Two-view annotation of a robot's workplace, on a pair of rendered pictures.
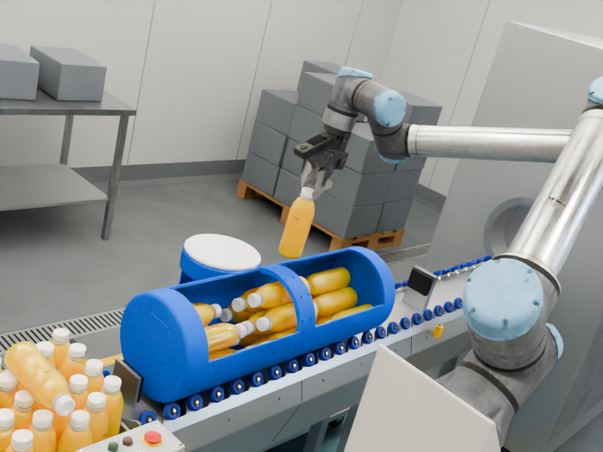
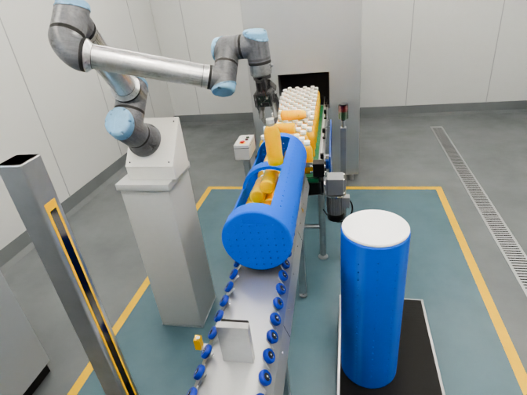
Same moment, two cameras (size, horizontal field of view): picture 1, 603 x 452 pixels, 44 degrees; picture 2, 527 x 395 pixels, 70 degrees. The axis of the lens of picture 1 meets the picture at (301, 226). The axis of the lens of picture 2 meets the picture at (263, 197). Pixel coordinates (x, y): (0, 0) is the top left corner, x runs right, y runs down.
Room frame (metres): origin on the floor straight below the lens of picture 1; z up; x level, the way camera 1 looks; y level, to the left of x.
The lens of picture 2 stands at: (3.43, -0.73, 1.95)
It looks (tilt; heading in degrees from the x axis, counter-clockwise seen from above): 29 degrees down; 155
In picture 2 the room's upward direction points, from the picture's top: 6 degrees counter-clockwise
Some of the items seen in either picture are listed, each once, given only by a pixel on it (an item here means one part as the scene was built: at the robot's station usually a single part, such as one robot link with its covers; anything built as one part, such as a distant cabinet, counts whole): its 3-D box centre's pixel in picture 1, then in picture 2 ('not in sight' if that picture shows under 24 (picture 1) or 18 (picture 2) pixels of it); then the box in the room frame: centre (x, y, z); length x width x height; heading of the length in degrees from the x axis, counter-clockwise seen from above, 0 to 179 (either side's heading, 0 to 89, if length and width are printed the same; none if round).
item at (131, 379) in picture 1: (126, 387); not in sight; (1.56, 0.32, 0.99); 0.10 x 0.02 x 0.12; 52
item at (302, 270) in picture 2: not in sight; (301, 260); (1.66, 0.33, 0.31); 0.06 x 0.06 x 0.63; 52
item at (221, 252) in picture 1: (222, 251); (375, 226); (2.43, 0.25, 1.03); 0.28 x 0.28 x 0.01
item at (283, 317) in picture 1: (288, 317); (260, 187); (1.93, -0.03, 1.11); 0.19 x 0.07 x 0.07; 142
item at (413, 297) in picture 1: (418, 289); (236, 340); (2.62, -0.50, 1.00); 0.10 x 0.04 x 0.15; 52
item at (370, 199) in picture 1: (336, 152); not in sight; (5.85, -0.11, 0.59); 1.20 x 0.80 x 1.19; 51
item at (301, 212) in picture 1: (298, 224); (273, 143); (2.03, 0.01, 1.36); 0.07 x 0.07 x 0.19
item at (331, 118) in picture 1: (338, 119); (261, 69); (2.05, -0.02, 1.68); 0.10 x 0.09 x 0.05; 50
